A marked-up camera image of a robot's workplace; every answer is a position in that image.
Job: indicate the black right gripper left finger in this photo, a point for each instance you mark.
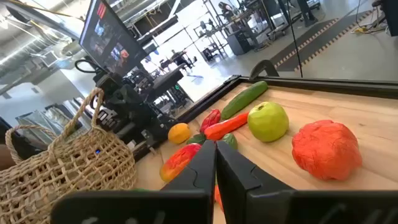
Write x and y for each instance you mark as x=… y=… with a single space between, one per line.
x=192 y=196

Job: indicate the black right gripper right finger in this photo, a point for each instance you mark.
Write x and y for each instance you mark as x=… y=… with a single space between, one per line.
x=245 y=196

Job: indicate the red orange crinkled tomato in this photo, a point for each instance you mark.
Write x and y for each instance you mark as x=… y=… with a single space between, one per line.
x=326 y=149
x=218 y=196

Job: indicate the red yellow mango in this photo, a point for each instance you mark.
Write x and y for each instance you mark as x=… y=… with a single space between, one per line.
x=177 y=163

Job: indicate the long green cucumber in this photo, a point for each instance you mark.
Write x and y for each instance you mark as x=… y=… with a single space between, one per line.
x=244 y=99
x=230 y=140

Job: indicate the yellow lemon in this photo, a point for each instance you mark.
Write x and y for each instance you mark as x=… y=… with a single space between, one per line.
x=179 y=133

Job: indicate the orange carrot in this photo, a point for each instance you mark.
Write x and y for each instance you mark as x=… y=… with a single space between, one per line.
x=225 y=126

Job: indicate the green apple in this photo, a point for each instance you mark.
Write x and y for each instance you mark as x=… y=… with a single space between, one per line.
x=267 y=123

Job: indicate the red chili pepper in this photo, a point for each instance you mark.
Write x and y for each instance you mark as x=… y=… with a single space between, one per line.
x=210 y=119

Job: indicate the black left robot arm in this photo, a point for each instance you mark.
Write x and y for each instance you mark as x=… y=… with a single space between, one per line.
x=130 y=109

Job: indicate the woven straw basket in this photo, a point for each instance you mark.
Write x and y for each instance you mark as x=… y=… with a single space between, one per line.
x=77 y=168

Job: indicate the person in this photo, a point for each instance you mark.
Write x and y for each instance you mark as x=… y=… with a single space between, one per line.
x=226 y=9
x=178 y=57

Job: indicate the black hazard striped mat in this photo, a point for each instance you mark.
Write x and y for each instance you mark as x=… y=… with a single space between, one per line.
x=317 y=40

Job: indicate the black computer monitor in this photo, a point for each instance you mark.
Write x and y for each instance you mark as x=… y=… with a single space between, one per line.
x=109 y=37

